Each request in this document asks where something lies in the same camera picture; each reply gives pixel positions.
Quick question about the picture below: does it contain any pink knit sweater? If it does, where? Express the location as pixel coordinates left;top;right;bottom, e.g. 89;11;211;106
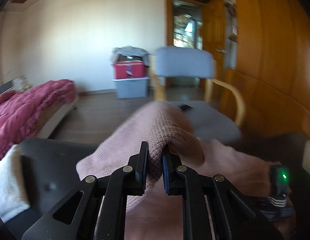
75;101;297;240

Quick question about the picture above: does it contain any grey chair with wooden arms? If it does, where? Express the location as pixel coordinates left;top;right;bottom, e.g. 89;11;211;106
150;46;246;145

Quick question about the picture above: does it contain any white knit folded garment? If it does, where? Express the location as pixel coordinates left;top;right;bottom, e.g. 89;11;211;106
0;145;30;223

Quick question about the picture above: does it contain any wooden wardrobe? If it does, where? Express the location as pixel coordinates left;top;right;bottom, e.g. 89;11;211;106
190;0;310;140

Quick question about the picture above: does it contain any smartphone on chair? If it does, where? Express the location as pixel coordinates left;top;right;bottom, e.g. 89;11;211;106
177;104;192;112

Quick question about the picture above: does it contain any pink ruffled bedding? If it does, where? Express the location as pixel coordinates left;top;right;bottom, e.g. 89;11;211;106
0;79;77;160

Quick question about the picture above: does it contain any grey plastic bin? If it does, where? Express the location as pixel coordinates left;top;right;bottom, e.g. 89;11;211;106
113;77;150;99

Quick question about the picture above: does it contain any red storage box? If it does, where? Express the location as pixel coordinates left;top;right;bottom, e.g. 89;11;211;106
113;61;146;79

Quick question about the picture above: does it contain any grey cloth on box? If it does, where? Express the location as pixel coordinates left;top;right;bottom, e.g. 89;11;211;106
110;46;149;66

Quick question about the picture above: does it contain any wooden door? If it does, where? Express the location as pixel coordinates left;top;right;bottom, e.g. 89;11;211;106
201;0;227;91

